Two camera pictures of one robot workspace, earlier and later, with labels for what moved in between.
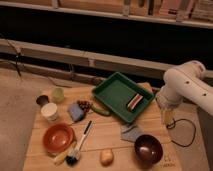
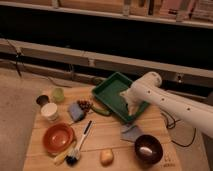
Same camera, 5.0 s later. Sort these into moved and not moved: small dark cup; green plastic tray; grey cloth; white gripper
Moved: white gripper
Not moved: green plastic tray; grey cloth; small dark cup
